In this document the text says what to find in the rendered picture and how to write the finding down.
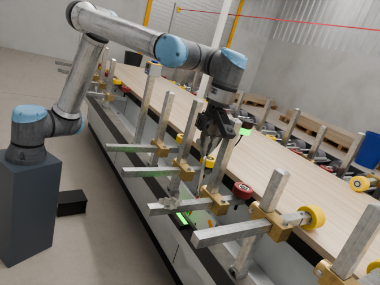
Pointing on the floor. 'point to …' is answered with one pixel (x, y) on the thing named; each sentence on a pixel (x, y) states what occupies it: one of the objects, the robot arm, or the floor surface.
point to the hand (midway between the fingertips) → (205, 155)
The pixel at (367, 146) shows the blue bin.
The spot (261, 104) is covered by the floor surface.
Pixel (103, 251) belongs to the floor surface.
